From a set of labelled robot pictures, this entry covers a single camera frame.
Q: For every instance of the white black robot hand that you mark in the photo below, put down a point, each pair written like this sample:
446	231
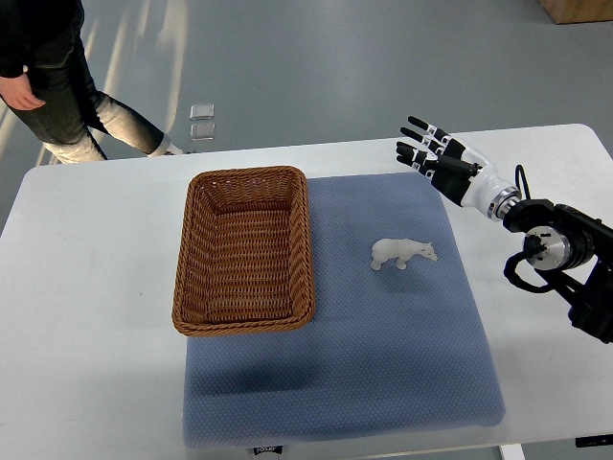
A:
456	170

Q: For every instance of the white bear figurine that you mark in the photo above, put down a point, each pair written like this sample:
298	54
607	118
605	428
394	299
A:
402	250

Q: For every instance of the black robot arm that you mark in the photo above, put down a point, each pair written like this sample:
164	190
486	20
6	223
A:
564	251

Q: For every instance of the brown wicker basket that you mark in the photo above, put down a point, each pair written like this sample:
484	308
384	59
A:
245	258

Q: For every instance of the blue textured mat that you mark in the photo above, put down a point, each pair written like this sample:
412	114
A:
386	351

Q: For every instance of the brown wooden box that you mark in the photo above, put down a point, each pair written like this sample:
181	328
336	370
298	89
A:
564	12

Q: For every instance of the lower clear floor tile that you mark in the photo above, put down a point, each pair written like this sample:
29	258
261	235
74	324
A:
202	131

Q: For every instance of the black table control panel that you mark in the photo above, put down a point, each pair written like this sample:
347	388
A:
584	443

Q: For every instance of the person in dark clothes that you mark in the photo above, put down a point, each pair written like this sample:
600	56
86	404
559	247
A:
47	85

